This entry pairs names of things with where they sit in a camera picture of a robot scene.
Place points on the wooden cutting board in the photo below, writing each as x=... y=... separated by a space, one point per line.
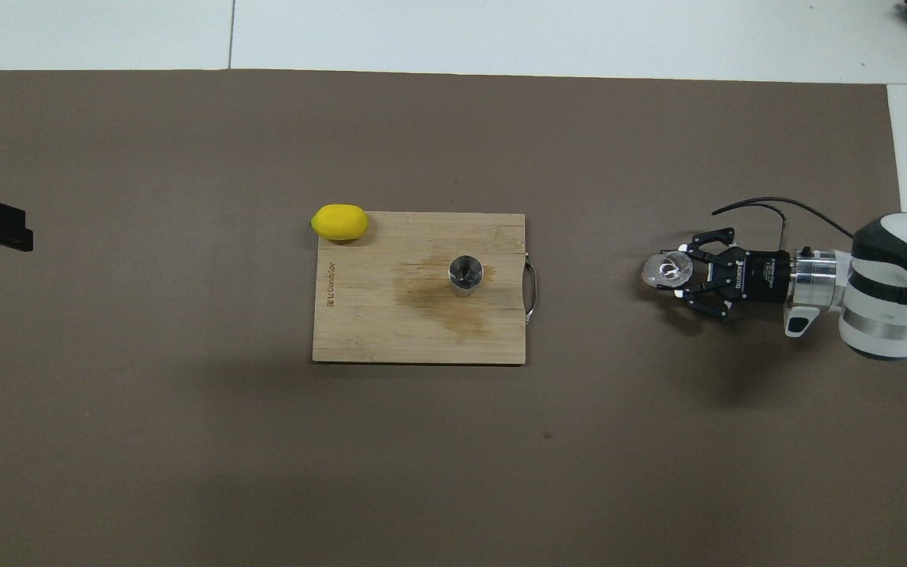
x=390 y=331

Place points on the yellow lemon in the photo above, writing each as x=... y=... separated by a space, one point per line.
x=339 y=222

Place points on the clear glass cup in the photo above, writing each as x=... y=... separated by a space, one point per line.
x=662 y=272

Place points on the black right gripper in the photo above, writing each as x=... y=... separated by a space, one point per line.
x=760 y=276

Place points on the brown table mat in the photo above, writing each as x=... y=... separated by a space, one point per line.
x=453 y=472

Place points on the steel jigger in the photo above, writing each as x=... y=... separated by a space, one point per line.
x=461 y=268

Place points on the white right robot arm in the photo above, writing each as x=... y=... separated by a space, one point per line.
x=894 y=299

